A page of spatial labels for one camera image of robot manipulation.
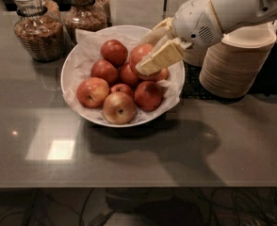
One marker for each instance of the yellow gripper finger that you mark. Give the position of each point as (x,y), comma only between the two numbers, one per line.
(160,31)
(164,55)

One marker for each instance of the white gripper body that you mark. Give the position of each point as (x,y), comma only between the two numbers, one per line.
(195,23)

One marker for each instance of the large red apple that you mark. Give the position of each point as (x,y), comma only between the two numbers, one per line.
(136,56)

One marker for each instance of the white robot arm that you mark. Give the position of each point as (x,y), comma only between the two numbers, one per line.
(234,14)

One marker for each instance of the yellow-red apple right back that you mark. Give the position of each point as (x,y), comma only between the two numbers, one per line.
(163,75)

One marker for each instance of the yellow-red apple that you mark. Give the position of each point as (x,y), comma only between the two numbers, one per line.
(163,75)
(119,108)

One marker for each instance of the dark red apple front right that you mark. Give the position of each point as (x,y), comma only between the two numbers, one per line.
(148,96)

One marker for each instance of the small hidden red apple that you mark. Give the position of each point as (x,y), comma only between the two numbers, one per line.
(127,76)

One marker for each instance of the red apple at back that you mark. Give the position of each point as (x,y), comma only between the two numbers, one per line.
(114,52)

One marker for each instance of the small red apple centre bottom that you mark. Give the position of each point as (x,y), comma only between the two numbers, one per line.
(122,88)

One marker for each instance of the small red apple left back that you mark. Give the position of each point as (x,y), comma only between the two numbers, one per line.
(105,70)

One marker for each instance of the yellow-red apple front centre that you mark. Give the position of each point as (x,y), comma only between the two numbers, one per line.
(119,108)

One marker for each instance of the red-yellow apple front left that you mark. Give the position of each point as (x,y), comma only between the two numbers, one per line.
(92,92)

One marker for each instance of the white bowl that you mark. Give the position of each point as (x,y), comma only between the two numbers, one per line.
(69,79)

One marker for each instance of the stack of paper bowls rear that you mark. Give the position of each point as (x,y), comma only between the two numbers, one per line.
(194,58)

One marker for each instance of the stack of paper bowls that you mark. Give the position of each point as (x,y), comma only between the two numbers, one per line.
(230,67)
(194,58)

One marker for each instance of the white napkin dispenser box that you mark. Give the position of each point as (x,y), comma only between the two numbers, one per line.
(146,13)

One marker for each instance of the stack of paper bowls front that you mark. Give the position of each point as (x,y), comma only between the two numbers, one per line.
(230,67)

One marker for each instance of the white paper liner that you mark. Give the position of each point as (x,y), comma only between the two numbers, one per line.
(88,41)

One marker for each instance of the glass granola jar middle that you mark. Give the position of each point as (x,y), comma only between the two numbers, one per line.
(85,15)

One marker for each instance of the glass granola jar left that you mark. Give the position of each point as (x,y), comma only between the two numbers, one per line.
(39,30)

